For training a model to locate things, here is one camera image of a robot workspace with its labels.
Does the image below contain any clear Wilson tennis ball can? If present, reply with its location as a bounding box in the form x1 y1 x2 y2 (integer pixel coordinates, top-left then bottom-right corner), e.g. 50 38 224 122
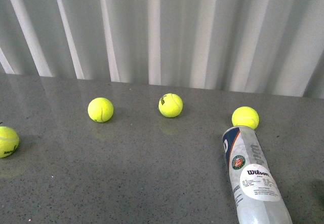
222 126 292 223

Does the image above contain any yellow Wilson logo tennis ball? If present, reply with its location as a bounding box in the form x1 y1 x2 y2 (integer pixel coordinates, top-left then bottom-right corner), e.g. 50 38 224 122
158 93 183 118

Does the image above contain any plain yellow tennis ball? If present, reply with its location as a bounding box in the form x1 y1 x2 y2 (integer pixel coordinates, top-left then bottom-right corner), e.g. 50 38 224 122
88 97 114 123

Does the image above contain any rightmost yellow tennis ball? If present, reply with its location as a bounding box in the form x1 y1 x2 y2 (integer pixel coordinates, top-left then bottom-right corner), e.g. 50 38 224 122
231 106 259 129

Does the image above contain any leftmost yellow tennis ball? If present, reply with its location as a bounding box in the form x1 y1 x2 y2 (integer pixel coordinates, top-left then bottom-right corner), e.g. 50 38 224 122
0 126 19 158

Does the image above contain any white pleated curtain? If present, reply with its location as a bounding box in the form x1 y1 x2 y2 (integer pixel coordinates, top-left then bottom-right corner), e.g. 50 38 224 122
1 0 323 98

